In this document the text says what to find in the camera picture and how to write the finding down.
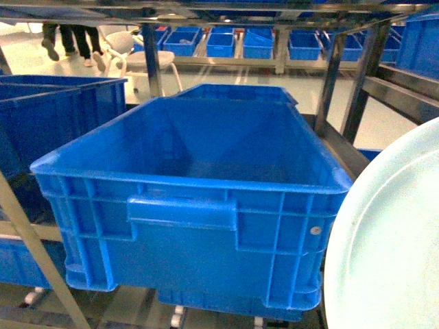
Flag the light blue oval tray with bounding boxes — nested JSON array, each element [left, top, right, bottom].
[[324, 119, 438, 328]]

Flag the person legs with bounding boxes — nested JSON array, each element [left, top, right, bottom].
[[41, 23, 106, 73]]

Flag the blue crate right shelf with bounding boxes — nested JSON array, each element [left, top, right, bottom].
[[396, 12, 438, 80]]

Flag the white chair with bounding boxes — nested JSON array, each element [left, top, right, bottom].
[[97, 25, 183, 92]]

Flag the blue crate behind front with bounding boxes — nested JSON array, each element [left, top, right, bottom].
[[174, 84, 298, 106]]

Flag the blue crate shelf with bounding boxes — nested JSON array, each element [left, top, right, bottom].
[[396, 12, 438, 80], [1, 75, 126, 178]]

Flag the blue crate left shelf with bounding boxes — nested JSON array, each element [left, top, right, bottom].
[[1, 75, 126, 178]]

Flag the large blue crate front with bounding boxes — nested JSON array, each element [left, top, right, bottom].
[[30, 97, 352, 321]]

